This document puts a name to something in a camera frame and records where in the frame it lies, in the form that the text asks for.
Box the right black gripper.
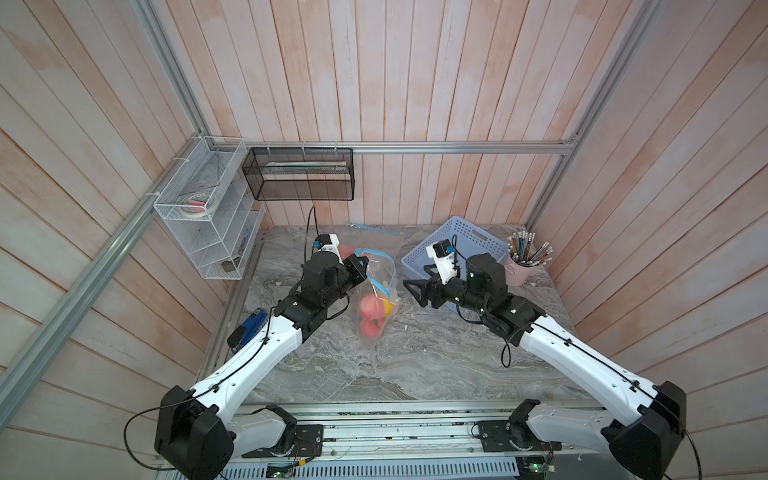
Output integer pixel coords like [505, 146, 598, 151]
[404, 265, 491, 321]

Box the yellow fruit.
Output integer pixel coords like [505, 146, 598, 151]
[381, 299, 395, 317]

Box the pink toy peach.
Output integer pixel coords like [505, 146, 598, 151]
[338, 244, 355, 260]

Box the pink peach basket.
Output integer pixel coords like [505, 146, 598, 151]
[359, 294, 386, 321]
[359, 319, 386, 339]

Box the clear zip-top bag blue zipper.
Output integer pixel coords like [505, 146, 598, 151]
[335, 223, 407, 263]

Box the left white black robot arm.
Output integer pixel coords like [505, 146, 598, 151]
[155, 251, 369, 479]

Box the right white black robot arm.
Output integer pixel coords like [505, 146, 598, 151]
[403, 254, 688, 479]

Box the lavender plastic basket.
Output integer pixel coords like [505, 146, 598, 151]
[400, 215, 511, 301]

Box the blue black device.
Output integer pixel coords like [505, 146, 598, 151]
[227, 308, 269, 354]

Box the pink pen cup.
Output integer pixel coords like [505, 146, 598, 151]
[504, 256, 535, 287]

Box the bundle of pens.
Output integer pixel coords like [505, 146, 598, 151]
[507, 230, 553, 267]

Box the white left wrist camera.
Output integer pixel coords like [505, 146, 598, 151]
[313, 233, 343, 262]

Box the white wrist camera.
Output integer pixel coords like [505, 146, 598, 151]
[313, 233, 343, 262]
[426, 239, 459, 285]

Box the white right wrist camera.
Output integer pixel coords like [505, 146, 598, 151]
[426, 239, 459, 285]

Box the black mesh wall basket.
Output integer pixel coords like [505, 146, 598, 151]
[241, 147, 355, 201]

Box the white wire shelf rack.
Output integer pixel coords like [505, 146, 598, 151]
[154, 136, 264, 281]

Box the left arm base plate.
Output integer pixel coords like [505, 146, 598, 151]
[242, 424, 324, 459]

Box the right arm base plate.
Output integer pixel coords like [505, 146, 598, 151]
[471, 420, 562, 453]

